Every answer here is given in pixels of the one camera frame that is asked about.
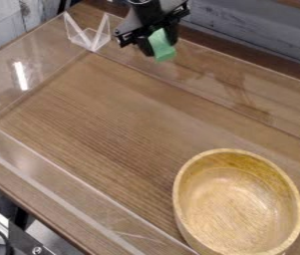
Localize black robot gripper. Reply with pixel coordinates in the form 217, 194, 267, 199
114, 0, 189, 57

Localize green rectangular block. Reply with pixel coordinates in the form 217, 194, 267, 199
148, 29, 175, 62

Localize brown wooden bowl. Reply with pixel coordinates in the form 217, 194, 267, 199
171, 148, 300, 255

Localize clear acrylic enclosure walls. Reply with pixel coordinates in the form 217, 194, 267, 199
0, 7, 300, 255

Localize black metal table frame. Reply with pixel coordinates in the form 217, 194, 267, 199
0, 191, 84, 255

